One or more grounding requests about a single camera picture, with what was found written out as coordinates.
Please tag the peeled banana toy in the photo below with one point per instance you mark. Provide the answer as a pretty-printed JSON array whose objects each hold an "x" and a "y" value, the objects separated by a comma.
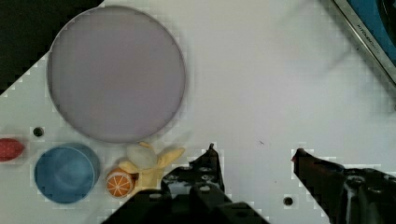
[{"x": 142, "y": 160}]

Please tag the silver toaster oven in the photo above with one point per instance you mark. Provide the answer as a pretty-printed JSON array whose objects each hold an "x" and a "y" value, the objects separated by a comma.
[{"x": 373, "y": 22}]

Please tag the large lilac round plate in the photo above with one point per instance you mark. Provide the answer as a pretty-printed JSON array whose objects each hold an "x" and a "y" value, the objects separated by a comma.
[{"x": 115, "y": 74}]

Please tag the blue bowl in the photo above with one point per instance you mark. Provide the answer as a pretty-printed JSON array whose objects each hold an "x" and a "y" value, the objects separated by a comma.
[{"x": 67, "y": 173}]

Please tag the red strawberry toy near plate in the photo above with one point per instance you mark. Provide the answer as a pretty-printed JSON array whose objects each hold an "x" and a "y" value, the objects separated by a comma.
[{"x": 10, "y": 149}]

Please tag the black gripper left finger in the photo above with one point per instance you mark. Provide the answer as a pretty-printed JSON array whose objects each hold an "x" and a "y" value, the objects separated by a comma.
[{"x": 203, "y": 170}]

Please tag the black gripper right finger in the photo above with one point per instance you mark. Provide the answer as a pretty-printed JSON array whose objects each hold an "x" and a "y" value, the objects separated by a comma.
[{"x": 347, "y": 195}]

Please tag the orange slice toy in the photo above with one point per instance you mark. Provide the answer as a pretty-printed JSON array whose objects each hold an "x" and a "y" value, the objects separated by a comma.
[{"x": 119, "y": 183}]

